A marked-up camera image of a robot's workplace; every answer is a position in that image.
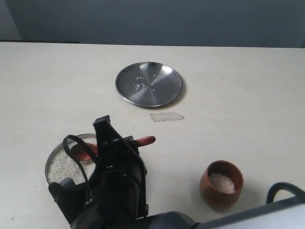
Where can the wooden cup with rice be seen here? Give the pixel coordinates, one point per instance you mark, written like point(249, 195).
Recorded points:
point(216, 199)

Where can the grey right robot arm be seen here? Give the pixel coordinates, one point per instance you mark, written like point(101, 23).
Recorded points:
point(284, 207)

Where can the clear tape patch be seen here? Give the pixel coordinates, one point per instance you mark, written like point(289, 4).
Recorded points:
point(166, 117)

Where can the steel bowl of rice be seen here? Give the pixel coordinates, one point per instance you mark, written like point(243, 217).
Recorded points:
point(60, 166)

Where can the round steel plate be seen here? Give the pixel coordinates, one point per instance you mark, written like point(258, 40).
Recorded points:
point(149, 84)

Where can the dark red wooden spoon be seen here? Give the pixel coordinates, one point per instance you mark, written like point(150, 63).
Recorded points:
point(81, 155)

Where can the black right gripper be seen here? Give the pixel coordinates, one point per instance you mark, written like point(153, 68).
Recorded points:
point(115, 194)

